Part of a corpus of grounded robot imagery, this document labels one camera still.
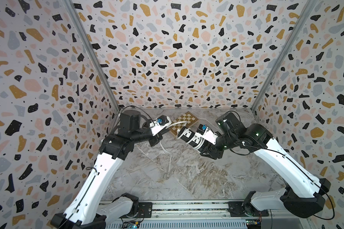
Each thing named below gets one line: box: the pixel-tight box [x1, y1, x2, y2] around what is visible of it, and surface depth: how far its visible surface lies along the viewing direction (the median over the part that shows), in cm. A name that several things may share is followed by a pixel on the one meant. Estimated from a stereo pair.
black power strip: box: [177, 125, 205, 151], surface depth 63 cm
